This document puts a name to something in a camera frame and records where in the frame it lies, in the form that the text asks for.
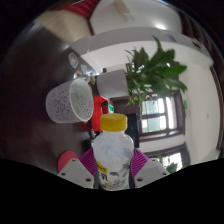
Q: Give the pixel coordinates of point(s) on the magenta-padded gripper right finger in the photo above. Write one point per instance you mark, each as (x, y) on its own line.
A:
(151, 171)

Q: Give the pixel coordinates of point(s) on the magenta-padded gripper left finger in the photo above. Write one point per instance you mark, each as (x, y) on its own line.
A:
(75, 171)

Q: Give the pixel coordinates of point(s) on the yellow-capped clear drink bottle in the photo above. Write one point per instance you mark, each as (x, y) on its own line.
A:
(113, 150)

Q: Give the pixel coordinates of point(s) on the brown framed window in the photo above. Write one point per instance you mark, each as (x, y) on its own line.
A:
(166, 155)

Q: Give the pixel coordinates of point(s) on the brown glazed double door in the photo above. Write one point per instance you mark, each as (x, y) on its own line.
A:
(156, 116)

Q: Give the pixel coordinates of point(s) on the red box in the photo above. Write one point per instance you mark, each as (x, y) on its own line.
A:
(99, 110)

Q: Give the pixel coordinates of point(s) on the white speckled cup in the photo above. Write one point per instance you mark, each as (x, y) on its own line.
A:
(63, 103)

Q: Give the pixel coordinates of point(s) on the green exit sign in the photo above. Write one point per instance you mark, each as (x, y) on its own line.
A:
(185, 104)

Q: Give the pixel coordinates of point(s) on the small-leaved plant in white pot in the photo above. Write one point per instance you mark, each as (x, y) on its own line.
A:
(150, 73)

